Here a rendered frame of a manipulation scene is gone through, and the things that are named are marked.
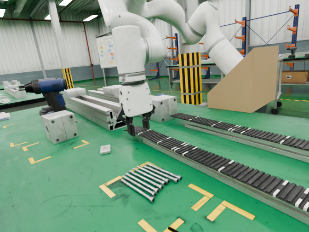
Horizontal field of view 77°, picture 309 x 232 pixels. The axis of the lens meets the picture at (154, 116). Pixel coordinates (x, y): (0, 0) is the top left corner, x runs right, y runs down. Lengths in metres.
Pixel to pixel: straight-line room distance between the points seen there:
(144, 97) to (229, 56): 0.57
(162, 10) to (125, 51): 0.50
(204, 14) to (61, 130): 0.87
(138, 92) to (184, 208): 0.37
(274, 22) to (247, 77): 7.64
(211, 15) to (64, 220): 1.04
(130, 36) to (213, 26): 0.62
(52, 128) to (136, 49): 0.41
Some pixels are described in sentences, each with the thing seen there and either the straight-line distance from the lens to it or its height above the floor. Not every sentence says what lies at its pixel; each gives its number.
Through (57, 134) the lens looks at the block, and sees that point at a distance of 0.79.
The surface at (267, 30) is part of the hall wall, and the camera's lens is 8.56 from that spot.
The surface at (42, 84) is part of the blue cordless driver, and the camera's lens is 1.00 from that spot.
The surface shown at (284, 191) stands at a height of 0.81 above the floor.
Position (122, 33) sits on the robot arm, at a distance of 0.59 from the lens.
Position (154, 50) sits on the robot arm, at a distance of 0.61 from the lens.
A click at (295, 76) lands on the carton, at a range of 5.44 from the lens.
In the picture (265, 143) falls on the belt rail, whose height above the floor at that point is 0.80.
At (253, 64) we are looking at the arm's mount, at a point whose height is 0.98.
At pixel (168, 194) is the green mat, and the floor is 0.78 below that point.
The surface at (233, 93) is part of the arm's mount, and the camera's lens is 0.92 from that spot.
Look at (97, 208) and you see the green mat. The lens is 0.42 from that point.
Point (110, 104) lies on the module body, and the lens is 0.92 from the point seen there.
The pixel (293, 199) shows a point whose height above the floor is 0.81.
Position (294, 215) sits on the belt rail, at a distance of 0.40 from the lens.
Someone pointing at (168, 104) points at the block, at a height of 0.85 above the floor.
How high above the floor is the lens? 1.03
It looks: 16 degrees down
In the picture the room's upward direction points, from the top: 6 degrees counter-clockwise
